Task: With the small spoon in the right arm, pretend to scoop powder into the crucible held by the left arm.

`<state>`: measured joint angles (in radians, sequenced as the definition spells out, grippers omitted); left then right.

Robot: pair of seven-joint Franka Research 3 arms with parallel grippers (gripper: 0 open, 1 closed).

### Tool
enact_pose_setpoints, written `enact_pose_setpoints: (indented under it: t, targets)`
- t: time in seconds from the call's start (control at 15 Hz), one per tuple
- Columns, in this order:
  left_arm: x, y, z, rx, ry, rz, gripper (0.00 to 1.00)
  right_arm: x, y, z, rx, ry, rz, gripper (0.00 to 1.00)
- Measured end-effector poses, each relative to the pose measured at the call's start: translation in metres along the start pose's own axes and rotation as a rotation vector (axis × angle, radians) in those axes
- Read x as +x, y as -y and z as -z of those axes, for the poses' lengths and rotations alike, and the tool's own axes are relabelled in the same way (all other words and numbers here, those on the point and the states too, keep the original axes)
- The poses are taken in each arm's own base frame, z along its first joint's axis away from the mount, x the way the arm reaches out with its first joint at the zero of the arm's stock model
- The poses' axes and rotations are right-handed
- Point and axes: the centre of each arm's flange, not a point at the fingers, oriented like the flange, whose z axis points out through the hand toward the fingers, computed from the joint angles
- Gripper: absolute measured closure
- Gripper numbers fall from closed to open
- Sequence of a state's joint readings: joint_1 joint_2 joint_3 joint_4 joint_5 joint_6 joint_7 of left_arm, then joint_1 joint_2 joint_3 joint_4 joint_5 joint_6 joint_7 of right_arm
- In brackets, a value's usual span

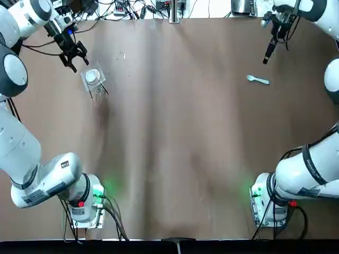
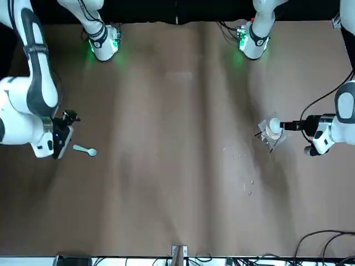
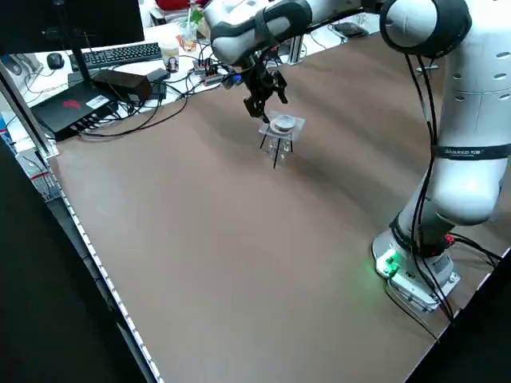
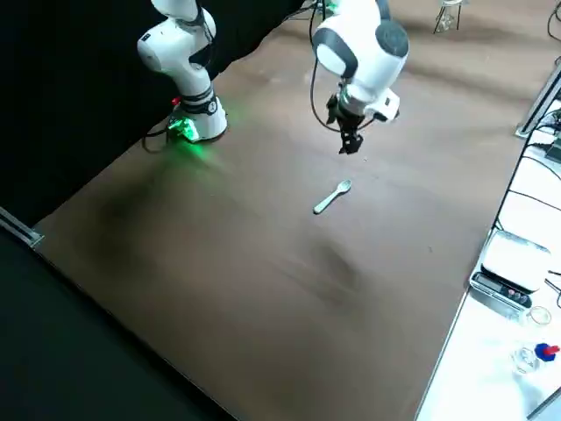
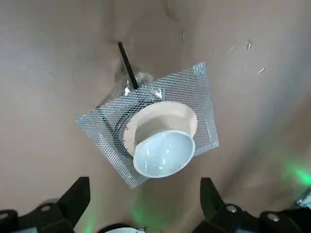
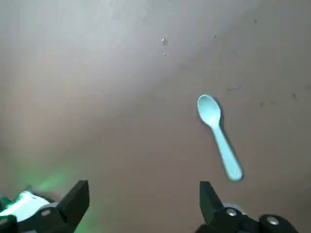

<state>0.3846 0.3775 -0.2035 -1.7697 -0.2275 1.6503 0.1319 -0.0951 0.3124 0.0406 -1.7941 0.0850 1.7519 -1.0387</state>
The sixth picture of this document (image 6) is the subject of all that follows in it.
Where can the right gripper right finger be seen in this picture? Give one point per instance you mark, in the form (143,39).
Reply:
(211,206)

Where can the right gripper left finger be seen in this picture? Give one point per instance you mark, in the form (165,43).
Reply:
(73,201)

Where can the small pale mint spoon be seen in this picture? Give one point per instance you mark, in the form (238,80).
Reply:
(209,109)

